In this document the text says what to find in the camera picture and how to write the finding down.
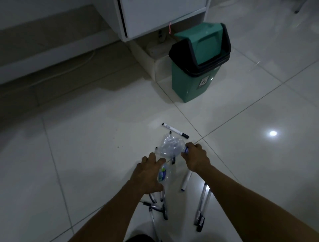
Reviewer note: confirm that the person's right forearm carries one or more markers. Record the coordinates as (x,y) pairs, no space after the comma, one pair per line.
(249,207)

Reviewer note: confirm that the person's left forearm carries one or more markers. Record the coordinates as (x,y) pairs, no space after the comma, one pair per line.
(112,214)

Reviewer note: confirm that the white marker blue cap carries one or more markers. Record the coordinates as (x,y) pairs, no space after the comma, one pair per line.
(186,180)

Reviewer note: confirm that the white desk drawer cabinet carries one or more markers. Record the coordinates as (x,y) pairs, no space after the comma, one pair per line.
(109,17)

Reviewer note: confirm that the white power strip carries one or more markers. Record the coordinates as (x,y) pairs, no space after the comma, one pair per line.
(157,48)

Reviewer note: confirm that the person's right hand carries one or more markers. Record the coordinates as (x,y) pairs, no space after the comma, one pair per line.
(197,158)

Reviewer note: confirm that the white low block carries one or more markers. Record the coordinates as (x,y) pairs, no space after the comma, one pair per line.
(149,67)

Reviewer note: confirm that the crushed clear plastic bottle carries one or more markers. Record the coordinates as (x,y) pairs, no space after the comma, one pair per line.
(162,174)

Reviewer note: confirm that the group of clear pens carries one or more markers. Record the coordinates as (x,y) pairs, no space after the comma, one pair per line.
(200,224)

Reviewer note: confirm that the person's left hand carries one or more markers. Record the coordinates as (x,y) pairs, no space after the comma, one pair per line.
(147,174)

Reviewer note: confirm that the person's black trousers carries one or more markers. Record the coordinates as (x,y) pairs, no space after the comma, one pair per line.
(139,238)

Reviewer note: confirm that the white marker black cap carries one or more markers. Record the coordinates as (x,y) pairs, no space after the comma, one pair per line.
(175,130)

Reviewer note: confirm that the green trash bin black rim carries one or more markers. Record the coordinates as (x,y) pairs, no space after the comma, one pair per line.
(189,82)

